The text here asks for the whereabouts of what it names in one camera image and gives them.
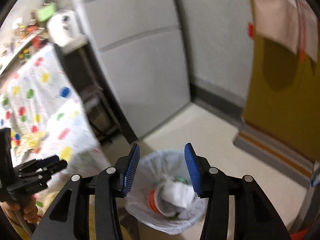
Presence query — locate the white paper napkin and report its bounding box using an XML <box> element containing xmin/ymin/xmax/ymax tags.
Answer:
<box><xmin>160</xmin><ymin>177</ymin><xmax>196</xmax><ymax>209</ymax></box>

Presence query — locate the orange white instant noodle bowl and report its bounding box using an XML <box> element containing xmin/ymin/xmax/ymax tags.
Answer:
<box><xmin>147</xmin><ymin>188</ymin><xmax>164</xmax><ymax>215</ymax></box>

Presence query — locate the white trash bag bin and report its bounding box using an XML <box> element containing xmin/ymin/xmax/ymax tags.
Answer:
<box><xmin>125</xmin><ymin>150</ymin><xmax>207</xmax><ymax>235</ymax></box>

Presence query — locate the person's left hand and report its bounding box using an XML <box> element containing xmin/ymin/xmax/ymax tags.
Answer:
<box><xmin>1</xmin><ymin>196</ymin><xmax>39</xmax><ymax>225</ymax></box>

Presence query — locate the balloon print plastic tablecloth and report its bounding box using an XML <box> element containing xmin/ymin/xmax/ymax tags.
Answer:
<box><xmin>1</xmin><ymin>44</ymin><xmax>110</xmax><ymax>177</ymax></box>

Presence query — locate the yellow wooden door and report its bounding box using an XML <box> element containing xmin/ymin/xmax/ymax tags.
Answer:
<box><xmin>242</xmin><ymin>35</ymin><xmax>319</xmax><ymax>160</ymax></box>

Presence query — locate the white refrigerator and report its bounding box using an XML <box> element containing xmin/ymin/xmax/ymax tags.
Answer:
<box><xmin>73</xmin><ymin>0</ymin><xmax>190</xmax><ymax>138</ymax></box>

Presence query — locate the pink hanging towel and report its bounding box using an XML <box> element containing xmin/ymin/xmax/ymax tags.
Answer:
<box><xmin>253</xmin><ymin>0</ymin><xmax>319</xmax><ymax>63</ymax></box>

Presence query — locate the wall shelf with jars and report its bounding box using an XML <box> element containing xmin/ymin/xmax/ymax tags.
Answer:
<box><xmin>0</xmin><ymin>29</ymin><xmax>46</xmax><ymax>74</ymax></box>

